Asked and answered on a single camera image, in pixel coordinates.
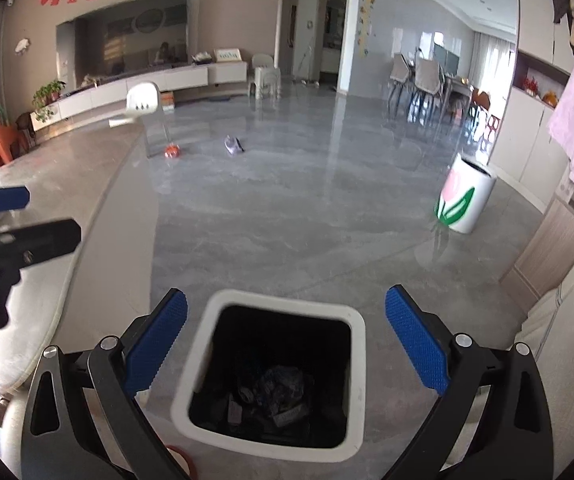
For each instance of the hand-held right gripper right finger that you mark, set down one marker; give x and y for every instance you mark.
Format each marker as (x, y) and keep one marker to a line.
(417, 340)

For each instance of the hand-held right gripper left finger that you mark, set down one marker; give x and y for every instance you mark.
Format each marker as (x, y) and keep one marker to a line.
(159, 340)

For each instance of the white square trash bin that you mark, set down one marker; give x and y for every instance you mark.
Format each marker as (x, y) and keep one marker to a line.
(192, 390)

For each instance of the pink white small box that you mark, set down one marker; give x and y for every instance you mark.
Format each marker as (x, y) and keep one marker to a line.
(235, 412)

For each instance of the blue plastic bag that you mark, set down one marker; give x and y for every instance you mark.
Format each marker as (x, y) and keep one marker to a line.
(279, 385)

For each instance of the blue white plastic box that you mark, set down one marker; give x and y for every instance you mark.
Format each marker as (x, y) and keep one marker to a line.
(292, 416)

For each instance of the brown small stool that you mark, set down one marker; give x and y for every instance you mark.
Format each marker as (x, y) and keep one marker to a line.
(26, 127)

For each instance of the green potted plant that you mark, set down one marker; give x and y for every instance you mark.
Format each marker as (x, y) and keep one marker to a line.
(47, 95)

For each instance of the cream sofa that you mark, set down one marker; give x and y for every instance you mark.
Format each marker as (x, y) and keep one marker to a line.
(567, 350)

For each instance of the white tulip print bin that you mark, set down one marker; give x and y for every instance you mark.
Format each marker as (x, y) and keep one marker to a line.
(472, 200)

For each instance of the orange floor item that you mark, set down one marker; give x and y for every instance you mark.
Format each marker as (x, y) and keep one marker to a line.
(172, 151)

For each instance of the wooden side cabinet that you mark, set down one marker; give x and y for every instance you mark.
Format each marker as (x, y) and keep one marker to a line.
(552, 245)

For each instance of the white plastic chair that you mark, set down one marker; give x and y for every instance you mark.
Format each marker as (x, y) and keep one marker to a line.
(142, 97)

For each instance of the cardboard box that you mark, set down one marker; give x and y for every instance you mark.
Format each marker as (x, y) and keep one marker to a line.
(168, 101)

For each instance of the large black television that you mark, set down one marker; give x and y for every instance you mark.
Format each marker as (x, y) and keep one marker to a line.
(117, 40)

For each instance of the grey purple floor item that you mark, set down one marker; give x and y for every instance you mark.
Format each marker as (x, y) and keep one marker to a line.
(233, 145)

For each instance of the white television cabinet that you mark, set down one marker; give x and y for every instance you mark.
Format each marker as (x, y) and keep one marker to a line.
(182, 77)

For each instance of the brown dining chair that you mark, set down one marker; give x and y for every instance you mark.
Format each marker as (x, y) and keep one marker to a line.
(479, 102)

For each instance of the dining table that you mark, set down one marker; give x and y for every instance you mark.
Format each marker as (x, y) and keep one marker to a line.
(459, 87)

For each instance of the grey dining chair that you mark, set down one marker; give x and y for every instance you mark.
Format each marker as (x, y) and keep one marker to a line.
(427, 80)
(399, 75)

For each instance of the white framed sign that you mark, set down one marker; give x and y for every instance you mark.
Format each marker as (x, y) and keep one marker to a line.
(229, 55)

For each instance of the orange pumpkin ornament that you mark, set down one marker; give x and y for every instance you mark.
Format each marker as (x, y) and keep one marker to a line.
(549, 98)

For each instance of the red flower ornament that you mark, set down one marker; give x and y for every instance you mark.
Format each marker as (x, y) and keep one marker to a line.
(532, 86)

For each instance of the stacked white plastic chairs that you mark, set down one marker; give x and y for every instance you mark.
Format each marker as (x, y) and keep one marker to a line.
(264, 77)

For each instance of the mop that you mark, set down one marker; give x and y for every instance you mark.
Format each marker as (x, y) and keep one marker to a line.
(306, 60)

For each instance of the white cloud wall decoration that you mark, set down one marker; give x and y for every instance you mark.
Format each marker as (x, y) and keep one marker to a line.
(23, 45)

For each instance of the beige wall cabinets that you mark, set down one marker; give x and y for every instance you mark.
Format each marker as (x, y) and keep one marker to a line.
(522, 140)

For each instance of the colourful wall stickers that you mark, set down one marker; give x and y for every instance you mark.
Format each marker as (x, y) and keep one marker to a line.
(364, 20)

